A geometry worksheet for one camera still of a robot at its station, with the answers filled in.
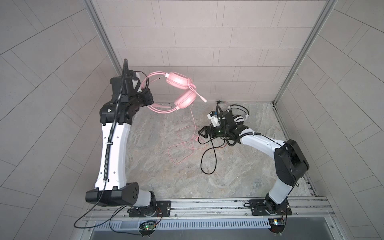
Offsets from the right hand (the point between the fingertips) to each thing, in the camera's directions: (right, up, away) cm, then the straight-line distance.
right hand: (202, 132), depth 85 cm
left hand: (-22, +21, -20) cm, 36 cm away
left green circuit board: (-25, -39, -21) cm, 51 cm away
